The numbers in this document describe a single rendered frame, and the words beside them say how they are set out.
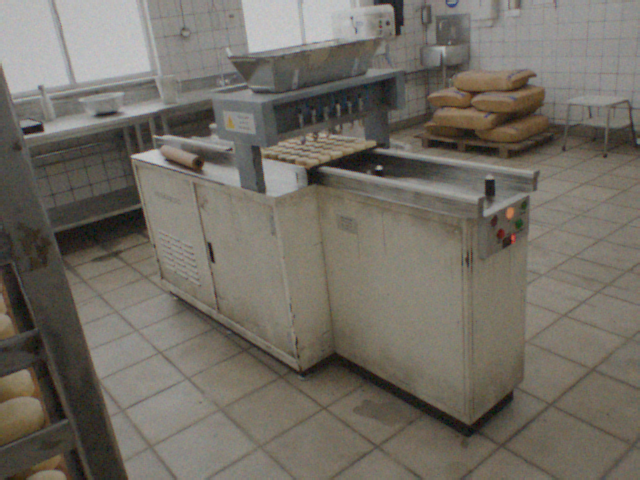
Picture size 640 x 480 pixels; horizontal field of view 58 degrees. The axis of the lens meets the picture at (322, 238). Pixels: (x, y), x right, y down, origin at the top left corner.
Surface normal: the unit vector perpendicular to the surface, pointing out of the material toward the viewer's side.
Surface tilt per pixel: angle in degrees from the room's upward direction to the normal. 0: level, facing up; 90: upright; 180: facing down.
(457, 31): 90
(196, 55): 90
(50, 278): 90
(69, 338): 90
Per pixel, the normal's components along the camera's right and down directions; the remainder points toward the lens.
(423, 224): -0.75, 0.33
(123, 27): 0.62, 0.23
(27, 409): -0.11, -0.92
